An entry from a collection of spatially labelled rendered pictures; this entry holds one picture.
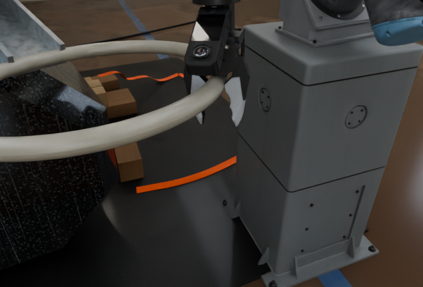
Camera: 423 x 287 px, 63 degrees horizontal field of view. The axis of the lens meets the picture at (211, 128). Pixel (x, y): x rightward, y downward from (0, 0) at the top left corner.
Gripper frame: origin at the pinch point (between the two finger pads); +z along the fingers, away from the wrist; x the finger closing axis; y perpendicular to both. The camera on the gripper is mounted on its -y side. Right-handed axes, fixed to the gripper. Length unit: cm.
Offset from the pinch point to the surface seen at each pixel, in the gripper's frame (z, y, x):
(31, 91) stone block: 10, 30, 64
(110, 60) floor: 68, 240, 160
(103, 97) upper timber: 59, 133, 106
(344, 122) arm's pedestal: 22, 46, -27
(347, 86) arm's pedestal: 10, 44, -26
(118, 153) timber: 66, 83, 72
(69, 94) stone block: 15, 41, 59
